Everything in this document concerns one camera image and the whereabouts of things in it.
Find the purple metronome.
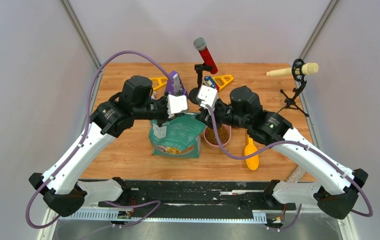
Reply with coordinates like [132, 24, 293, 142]
[164, 71, 189, 98]

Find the yellow green toy triangle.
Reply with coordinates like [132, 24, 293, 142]
[150, 76, 168, 91]

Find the silver glitter microphone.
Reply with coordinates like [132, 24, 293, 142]
[286, 166, 306, 183]

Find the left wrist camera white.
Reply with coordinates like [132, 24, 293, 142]
[167, 94, 189, 119]

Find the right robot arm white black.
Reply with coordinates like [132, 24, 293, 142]
[190, 85, 373, 220]

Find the blue white toy car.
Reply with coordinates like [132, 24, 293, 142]
[203, 76, 217, 89]

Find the brown pet food kibble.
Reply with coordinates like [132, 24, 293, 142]
[204, 126, 230, 146]

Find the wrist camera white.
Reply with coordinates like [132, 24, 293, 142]
[196, 85, 218, 109]
[167, 94, 189, 119]

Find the black round-base mic stand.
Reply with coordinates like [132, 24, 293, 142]
[189, 63, 213, 105]

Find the yellow orange toy triangle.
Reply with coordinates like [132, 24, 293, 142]
[213, 74, 234, 92]

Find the yellow scoop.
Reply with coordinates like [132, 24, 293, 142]
[244, 135, 260, 171]

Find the red glitter microphone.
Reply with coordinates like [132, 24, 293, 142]
[193, 37, 218, 74]

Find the cream microphone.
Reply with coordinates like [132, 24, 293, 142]
[266, 62, 319, 77]

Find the pink cat-ear pet bowl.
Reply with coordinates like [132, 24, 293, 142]
[203, 124, 232, 149]

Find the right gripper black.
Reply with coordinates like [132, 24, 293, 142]
[196, 98, 250, 129]

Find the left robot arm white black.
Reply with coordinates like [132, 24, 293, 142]
[29, 75, 172, 217]

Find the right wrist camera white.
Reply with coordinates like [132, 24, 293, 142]
[196, 85, 218, 109]

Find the green pet food bag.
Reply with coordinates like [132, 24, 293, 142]
[148, 114, 206, 159]

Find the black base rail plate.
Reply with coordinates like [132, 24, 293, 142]
[112, 180, 296, 220]

